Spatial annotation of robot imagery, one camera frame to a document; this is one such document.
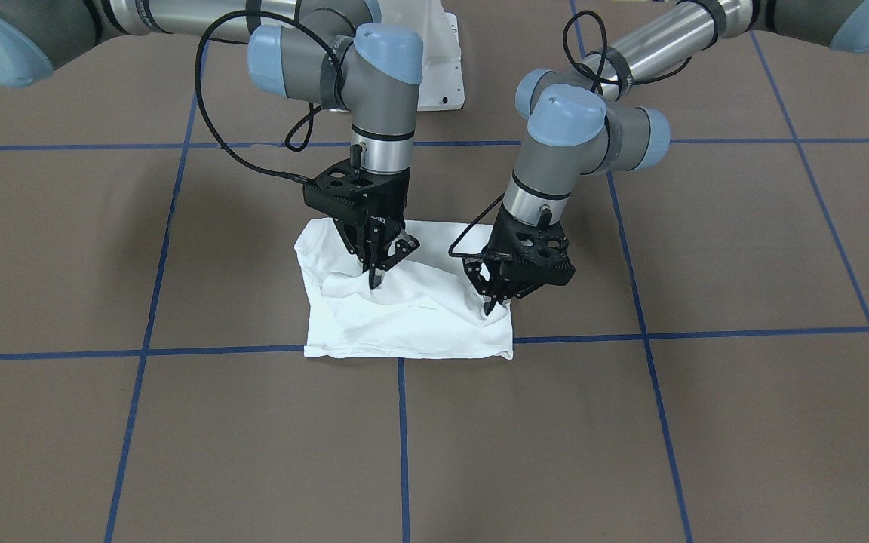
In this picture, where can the white long-sleeve printed shirt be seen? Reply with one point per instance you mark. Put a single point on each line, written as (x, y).
(425, 309)

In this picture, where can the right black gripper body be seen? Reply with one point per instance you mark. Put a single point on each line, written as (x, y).
(387, 213)

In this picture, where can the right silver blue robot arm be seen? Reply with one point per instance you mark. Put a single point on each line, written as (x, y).
(333, 55)

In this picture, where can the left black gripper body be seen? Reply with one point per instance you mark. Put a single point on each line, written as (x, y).
(496, 282)

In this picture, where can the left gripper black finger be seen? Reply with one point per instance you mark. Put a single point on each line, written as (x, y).
(504, 292)
(474, 269)

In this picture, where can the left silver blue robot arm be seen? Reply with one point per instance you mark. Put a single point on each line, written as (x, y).
(576, 126)

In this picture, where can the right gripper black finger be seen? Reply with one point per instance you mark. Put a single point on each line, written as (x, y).
(370, 264)
(399, 248)

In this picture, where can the white central mounting column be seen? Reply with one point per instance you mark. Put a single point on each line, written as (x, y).
(442, 77)

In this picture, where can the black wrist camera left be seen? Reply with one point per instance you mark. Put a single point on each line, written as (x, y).
(536, 253)

